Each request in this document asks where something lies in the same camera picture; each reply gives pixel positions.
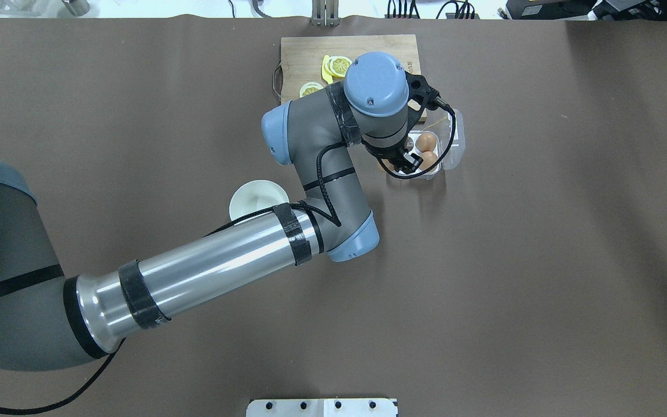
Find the brown egg in box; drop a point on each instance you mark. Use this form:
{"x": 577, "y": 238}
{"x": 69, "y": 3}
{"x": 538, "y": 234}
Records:
{"x": 429, "y": 159}
{"x": 426, "y": 142}

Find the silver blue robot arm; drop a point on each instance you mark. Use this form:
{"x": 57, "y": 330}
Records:
{"x": 50, "y": 320}

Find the brown egg from bowl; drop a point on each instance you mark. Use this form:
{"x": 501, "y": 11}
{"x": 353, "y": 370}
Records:
{"x": 389, "y": 166}

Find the aluminium frame post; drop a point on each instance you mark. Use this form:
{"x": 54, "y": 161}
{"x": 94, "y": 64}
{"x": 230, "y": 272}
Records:
{"x": 325, "y": 13}

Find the wooden cutting board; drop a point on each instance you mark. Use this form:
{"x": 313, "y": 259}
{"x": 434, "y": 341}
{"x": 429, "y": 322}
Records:
{"x": 302, "y": 57}

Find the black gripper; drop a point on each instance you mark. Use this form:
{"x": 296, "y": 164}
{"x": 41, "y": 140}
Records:
{"x": 390, "y": 153}

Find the white bowl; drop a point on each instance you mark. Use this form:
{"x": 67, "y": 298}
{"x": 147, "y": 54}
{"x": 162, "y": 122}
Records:
{"x": 254, "y": 196}

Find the small metal cylinder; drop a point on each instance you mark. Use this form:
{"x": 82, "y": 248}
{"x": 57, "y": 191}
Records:
{"x": 77, "y": 8}

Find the white metal base plate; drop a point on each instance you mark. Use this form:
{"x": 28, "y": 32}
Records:
{"x": 323, "y": 407}

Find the black power strip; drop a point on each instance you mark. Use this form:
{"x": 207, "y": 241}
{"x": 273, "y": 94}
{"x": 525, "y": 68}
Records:
{"x": 445, "y": 10}

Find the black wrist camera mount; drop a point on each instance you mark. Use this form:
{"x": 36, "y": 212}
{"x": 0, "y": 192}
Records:
{"x": 421, "y": 92}

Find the clear plastic egg box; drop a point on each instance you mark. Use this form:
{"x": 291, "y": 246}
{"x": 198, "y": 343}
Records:
{"x": 449, "y": 128}

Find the lemon slice lower back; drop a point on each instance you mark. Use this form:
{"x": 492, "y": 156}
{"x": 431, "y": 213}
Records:
{"x": 309, "y": 88}

